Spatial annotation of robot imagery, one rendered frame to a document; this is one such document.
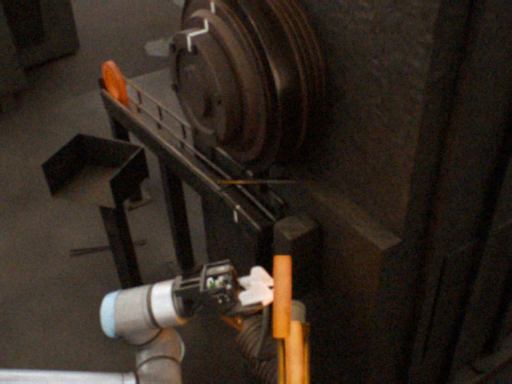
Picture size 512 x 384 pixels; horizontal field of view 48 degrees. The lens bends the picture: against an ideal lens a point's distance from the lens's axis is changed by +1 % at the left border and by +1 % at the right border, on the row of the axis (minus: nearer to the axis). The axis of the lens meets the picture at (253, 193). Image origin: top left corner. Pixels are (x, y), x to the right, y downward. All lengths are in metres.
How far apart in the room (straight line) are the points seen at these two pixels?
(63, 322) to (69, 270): 0.29
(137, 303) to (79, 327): 1.23
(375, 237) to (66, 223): 1.84
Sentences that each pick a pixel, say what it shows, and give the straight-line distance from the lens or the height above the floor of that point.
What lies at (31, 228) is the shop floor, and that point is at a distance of 2.90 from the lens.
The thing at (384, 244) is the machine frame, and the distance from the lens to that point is 1.31.
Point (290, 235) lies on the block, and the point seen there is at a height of 0.80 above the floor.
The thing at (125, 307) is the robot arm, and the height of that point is 0.90.
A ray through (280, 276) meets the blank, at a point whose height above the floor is 0.98.
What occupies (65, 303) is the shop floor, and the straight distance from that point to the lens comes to 2.49.
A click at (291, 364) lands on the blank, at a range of 1.22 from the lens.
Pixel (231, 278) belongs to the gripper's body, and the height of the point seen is 0.95.
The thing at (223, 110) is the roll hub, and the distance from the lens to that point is 1.27.
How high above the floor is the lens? 1.77
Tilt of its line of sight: 39 degrees down
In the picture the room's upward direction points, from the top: 3 degrees counter-clockwise
